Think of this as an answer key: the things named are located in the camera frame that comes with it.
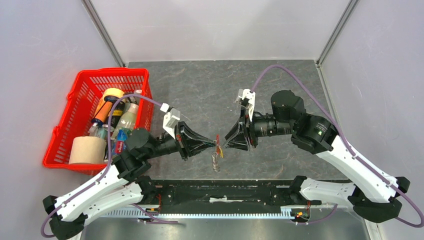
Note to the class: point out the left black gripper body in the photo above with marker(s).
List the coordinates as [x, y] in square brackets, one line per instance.
[183, 141]

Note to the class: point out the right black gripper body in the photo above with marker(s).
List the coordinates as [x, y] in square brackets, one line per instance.
[250, 128]

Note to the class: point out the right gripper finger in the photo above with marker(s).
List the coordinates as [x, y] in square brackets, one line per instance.
[237, 131]
[238, 141]

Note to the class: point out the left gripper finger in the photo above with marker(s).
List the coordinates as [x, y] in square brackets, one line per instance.
[194, 147]
[194, 138]

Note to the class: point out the yellow tagged keys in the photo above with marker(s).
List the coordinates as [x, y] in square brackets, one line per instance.
[220, 152]

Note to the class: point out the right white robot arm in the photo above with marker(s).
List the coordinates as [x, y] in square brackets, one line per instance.
[371, 193]

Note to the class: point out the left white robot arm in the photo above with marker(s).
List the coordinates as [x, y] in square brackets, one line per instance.
[122, 182]

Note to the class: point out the clear plastic bottle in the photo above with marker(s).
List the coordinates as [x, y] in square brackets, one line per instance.
[127, 121]

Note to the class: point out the blue snack packet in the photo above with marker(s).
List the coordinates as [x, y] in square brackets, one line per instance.
[118, 142]

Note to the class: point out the black and yellow can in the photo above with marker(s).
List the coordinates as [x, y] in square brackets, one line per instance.
[117, 113]

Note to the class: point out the silver drink can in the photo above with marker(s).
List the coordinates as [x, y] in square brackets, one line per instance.
[104, 131]

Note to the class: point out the yellow tape roll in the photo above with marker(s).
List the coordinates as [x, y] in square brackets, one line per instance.
[112, 94]

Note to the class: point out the orange and blue bottle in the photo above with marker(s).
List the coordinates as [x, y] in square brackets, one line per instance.
[102, 112]

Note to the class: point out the beige paper roll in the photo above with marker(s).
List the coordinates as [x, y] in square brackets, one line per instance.
[87, 150]

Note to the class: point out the red plastic basket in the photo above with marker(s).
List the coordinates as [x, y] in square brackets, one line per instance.
[82, 101]

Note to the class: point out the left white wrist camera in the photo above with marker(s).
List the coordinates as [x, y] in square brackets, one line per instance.
[170, 120]

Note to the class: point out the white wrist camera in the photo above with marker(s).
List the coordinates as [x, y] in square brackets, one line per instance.
[246, 98]
[170, 120]

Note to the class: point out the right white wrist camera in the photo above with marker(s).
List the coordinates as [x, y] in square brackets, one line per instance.
[246, 98]

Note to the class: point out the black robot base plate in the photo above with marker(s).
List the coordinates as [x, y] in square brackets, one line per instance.
[224, 196]

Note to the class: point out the left aluminium corner post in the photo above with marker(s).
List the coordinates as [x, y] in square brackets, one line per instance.
[103, 32]

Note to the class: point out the aluminium corner post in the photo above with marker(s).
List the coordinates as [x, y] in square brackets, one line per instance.
[103, 32]
[344, 18]

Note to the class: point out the right aluminium corner post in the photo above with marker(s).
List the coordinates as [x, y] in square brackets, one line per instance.
[344, 18]

